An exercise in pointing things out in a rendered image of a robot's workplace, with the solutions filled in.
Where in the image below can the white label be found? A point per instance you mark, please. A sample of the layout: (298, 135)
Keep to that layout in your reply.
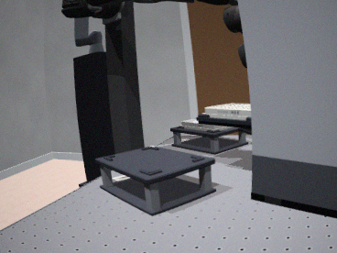
(120, 178)

